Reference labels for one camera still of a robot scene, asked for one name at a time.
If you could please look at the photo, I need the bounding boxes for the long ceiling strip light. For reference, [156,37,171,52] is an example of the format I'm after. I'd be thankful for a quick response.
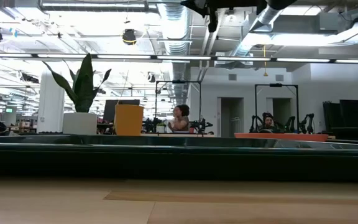
[0,52,358,65]

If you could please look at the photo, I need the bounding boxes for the orange plastic cup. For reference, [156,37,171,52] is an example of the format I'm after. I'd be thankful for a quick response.
[114,104,145,136]

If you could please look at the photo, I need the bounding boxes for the green snake plant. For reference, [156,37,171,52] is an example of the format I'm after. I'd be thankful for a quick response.
[42,52,112,113]

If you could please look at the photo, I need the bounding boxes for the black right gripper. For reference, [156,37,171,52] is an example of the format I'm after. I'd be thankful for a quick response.
[180,0,267,34]

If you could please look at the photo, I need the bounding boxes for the black computer monitor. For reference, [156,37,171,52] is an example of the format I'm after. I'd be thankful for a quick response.
[103,99,141,124]

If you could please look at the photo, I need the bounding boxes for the person with headset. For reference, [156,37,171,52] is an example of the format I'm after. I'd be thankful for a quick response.
[258,112,279,134]

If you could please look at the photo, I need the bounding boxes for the black metal rig frame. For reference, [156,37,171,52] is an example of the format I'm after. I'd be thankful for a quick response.
[254,83,300,132]
[155,80,203,127]

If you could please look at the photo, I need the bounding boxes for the yellow hanging ceiling cord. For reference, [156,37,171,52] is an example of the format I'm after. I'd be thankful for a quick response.
[262,45,268,77]

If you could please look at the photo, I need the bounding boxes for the orange round plate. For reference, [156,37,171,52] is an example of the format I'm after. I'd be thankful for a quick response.
[234,133,329,142]

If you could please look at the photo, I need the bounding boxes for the white square plant pot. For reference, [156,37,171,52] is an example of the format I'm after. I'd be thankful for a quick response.
[62,111,98,136]

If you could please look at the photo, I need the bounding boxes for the silver ceiling air duct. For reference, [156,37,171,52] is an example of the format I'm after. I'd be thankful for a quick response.
[157,2,195,105]

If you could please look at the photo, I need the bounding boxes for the seated person at desk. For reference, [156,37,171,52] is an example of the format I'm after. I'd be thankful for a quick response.
[167,104,191,133]

